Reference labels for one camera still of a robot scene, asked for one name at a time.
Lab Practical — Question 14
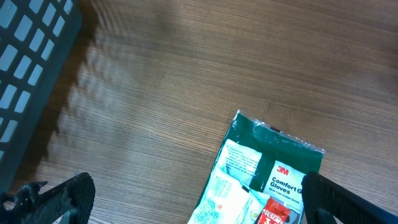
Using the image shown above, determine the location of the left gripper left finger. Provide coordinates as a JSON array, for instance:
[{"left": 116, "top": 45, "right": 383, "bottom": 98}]
[{"left": 1, "top": 172, "right": 96, "bottom": 224}]

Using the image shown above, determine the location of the teal wipes packet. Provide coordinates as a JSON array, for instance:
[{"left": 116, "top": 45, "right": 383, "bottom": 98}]
[{"left": 188, "top": 169, "right": 270, "bottom": 224}]

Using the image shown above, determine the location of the dark grey mesh basket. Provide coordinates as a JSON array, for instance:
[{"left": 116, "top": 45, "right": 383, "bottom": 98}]
[{"left": 1, "top": 0, "right": 82, "bottom": 192}]

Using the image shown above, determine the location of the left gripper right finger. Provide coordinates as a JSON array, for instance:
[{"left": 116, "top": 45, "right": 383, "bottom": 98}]
[{"left": 302, "top": 172, "right": 397, "bottom": 224}]

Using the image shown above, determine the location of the red Nescafe sachet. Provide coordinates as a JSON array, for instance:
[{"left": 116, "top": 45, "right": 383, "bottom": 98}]
[{"left": 256, "top": 198, "right": 290, "bottom": 224}]

